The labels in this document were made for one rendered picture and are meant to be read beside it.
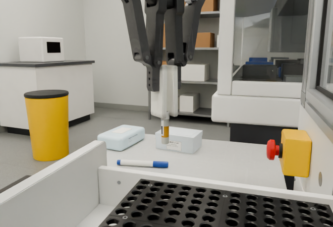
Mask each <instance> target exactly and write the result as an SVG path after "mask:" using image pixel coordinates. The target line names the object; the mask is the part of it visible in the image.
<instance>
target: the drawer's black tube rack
mask: <svg viewBox="0 0 333 227"><path fill-rule="evenodd" d="M148 186H149V188H148V189H147V190H146V192H145V193H144V194H143V195H142V197H141V198H140V199H139V201H138V202H137V203H136V204H135V206H134V207H133V208H132V210H131V211H130V212H129V213H128V215H127V216H123V217H122V218H123V219H124V220H123V221H122V222H121V224H120V225H119V226H118V227H333V212H332V210H331V208H330V206H329V205H327V204H320V203H312V202H305V201H298V200H291V199H284V198H276V197H270V196H262V195H255V194H248V193H241V192H234V191H227V190H219V189H212V188H205V187H198V186H191V185H184V184H177V183H169V182H162V181H155V180H154V181H153V183H152V184H149V185H148ZM179 201H182V202H179ZM235 203H236V204H235ZM195 204H198V205H195ZM210 206H214V207H210ZM252 206H253V207H252ZM268 208H270V209H268ZM233 210H236V211H233ZM286 211H287V212H286ZM249 212H252V213H254V214H251V213H249ZM305 214H306V215H305ZM109 215H110V214H109ZM267 215H270V216H272V217H270V216H267ZM111 216H116V215H111ZM116 217H121V216H116ZM324 217H325V218H324ZM285 218H289V219H290V220H289V219H285ZM305 221H308V222H305ZM325 224H328V225H329V226H328V225H325Z"/></svg>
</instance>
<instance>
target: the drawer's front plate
mask: <svg viewBox="0 0 333 227"><path fill-rule="evenodd" d="M100 166H107V145H106V142H105V141H98V140H95V141H93V142H91V143H89V144H87V145H86V146H84V147H82V148H80V149H79V150H77V151H75V152H73V153H71V154H70V155H68V156H66V157H64V158H63V159H61V160H59V161H57V162H55V163H54V164H52V165H50V166H48V167H47V168H45V169H43V170H41V171H40V172H38V173H36V174H34V175H32V176H31V177H29V178H27V179H25V180H24V181H22V182H20V183H18V184H17V185H15V186H13V187H11V188H10V189H8V190H6V191H4V192H2V193H1V194H0V227H76V226H77V225H78V224H79V223H80V222H81V221H82V220H83V219H84V218H85V217H86V216H87V215H89V214H90V213H91V212H92V211H93V210H94V209H95V208H96V207H97V206H98V205H99V204H100V202H99V180H98V168H99V167H100Z"/></svg>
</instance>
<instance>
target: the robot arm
mask: <svg viewBox="0 0 333 227"><path fill-rule="evenodd" d="M121 1H122V3H123V8H124V13H125V18H126V24H127V29H128V34H129V39H130V44H131V50H132V55H133V59H134V61H136V62H140V63H142V64H143V65H144V66H146V68H147V89H148V91H151V115H153V116H156V117H159V118H162V119H163V118H166V117H167V111H169V115H170V116H173V117H176V116H178V89H180V87H181V67H184V66H186V64H187V62H188V61H192V60H193V57H194V51H195V45H196V39H197V33H198V27H199V21H200V15H201V8H202V6H203V4H204V2H205V0H145V8H144V12H145V14H146V25H145V21H144V15H143V9H142V4H141V0H121ZM184 2H186V4H185V5H184ZM164 23H165V38H166V63H167V65H162V60H163V35H164Z"/></svg>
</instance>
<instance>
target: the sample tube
mask: <svg viewBox="0 0 333 227"><path fill-rule="evenodd" d="M161 136H162V144H168V142H169V111H167V112H166V118H163V119H162V118H161Z"/></svg>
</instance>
